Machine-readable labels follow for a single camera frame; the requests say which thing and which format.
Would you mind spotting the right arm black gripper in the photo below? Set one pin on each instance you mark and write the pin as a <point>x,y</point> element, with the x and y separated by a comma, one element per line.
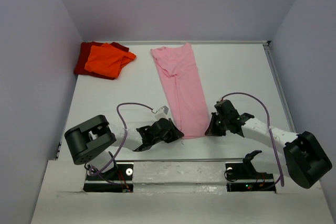
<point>212,130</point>

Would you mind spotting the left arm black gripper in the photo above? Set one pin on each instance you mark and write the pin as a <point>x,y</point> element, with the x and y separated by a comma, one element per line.
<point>174,134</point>

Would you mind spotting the pink t shirt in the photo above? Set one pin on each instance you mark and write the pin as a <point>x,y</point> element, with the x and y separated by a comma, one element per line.
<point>182,86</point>

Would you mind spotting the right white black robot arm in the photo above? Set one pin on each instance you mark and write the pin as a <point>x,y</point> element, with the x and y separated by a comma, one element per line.
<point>306,161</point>

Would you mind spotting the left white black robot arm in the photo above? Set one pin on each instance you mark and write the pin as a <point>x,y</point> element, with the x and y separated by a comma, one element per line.
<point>88,142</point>

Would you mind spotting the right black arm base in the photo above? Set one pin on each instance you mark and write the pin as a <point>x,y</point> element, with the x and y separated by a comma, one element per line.
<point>243,177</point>

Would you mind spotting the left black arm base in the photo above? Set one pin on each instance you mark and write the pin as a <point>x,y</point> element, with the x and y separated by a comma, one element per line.
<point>117,180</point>

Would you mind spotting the orange folded t shirt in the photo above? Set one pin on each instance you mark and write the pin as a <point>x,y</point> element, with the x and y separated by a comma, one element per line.
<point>107,60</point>

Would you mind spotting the dark red folded t shirt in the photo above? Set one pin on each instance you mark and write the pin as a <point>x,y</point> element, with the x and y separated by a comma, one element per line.
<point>82,59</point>

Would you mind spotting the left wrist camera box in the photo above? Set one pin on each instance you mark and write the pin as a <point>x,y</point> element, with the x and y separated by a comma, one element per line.
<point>160,113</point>

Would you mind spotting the aluminium table edge rail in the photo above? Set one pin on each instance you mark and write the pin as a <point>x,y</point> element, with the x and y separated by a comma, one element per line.
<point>283,90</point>

